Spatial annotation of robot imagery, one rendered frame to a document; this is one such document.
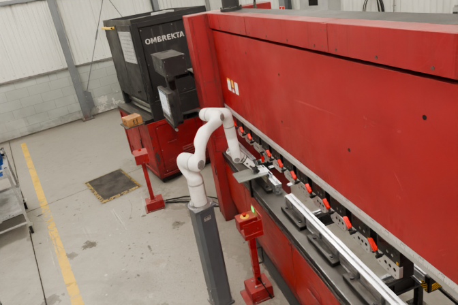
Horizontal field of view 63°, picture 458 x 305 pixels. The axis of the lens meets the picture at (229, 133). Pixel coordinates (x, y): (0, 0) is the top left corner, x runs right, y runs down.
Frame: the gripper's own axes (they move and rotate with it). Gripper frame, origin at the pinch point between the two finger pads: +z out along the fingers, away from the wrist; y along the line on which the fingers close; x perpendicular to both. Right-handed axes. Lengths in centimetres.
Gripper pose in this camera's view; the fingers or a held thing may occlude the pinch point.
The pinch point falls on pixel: (256, 169)
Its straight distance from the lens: 323.0
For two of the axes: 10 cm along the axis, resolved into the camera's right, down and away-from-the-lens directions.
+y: -1.7, -3.5, 9.2
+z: 7.5, 5.7, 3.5
